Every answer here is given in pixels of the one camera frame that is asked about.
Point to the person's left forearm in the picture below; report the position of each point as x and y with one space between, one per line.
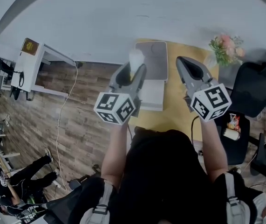
115 150

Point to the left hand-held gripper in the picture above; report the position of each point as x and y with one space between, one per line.
114 106

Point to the brown gold-print book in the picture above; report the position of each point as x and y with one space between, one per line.
30 46

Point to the white side desk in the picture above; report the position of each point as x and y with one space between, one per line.
28 66

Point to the grey tray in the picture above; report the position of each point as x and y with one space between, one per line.
156 62

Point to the person's black clothing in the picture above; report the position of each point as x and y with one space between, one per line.
165 178

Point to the black metal frame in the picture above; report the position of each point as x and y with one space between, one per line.
263 153

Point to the white bottle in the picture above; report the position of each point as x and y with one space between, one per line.
231 134

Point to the black office chair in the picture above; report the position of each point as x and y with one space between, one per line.
254 85

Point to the person's right forearm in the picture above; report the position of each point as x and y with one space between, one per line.
214 146

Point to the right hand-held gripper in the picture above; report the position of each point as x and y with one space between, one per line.
212 100

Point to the pink flowers in white vase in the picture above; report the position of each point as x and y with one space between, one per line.
227 49

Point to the red snack packet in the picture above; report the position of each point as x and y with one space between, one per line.
234 122

